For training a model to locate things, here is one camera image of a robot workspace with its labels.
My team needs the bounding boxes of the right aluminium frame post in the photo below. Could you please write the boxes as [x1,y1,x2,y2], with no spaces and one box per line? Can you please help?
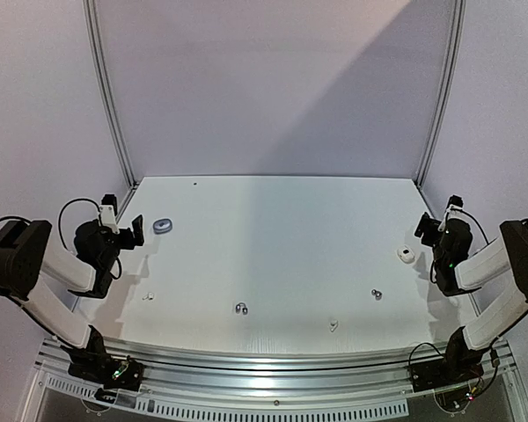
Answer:
[414,0,466,190]

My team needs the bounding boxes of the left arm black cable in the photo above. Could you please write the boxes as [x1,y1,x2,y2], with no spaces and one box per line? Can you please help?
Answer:
[57,198,101,251]

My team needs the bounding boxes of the left aluminium frame post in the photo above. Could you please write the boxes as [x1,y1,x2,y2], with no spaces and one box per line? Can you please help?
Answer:
[83,0,138,189]

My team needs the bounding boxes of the dark round earbud pair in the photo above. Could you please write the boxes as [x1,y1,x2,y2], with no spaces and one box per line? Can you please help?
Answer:
[371,289,383,301]

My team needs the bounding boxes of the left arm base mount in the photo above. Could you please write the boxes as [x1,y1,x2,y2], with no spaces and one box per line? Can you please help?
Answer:
[62,346,145,391]

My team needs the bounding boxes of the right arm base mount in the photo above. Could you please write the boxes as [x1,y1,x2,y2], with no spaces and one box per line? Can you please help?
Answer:
[408,353,483,392]

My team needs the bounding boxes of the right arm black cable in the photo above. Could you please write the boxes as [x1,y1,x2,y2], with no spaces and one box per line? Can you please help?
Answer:
[459,209,489,254]

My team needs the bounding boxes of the perforated cable tray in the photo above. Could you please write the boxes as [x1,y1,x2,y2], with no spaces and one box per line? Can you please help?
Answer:
[35,375,409,421]

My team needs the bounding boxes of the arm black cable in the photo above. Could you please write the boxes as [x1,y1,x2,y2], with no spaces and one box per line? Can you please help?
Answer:
[57,198,101,251]
[459,209,489,254]

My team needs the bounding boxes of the silver ear-hook earbud pair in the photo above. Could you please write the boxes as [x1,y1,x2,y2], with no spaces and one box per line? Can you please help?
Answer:
[235,302,248,316]

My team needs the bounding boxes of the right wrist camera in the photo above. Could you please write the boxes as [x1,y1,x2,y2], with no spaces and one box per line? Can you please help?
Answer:
[438,195,464,232]

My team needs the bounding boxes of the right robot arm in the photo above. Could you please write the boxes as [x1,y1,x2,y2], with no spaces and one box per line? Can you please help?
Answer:
[414,214,528,383]

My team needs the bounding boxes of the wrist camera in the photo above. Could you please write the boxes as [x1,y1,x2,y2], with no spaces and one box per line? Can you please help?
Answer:
[99,193,119,234]
[438,195,464,232]

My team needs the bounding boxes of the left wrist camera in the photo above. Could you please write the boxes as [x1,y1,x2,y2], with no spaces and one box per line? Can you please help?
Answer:
[99,193,119,234]

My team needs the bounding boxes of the front aluminium rail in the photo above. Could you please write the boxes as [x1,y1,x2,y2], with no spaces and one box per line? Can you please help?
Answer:
[33,337,516,399]

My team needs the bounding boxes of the white earbud charging case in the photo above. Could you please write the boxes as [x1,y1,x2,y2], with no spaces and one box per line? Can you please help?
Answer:
[396,245,415,265]

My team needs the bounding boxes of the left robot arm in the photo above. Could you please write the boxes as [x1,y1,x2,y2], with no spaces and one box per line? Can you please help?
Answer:
[0,215,144,349]

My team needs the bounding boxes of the aluminium frame post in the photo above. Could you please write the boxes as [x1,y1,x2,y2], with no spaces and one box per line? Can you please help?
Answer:
[83,0,138,189]
[414,0,466,190]

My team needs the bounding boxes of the blue-grey earbud charging case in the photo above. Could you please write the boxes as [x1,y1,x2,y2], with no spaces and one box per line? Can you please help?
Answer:
[152,218,173,235]

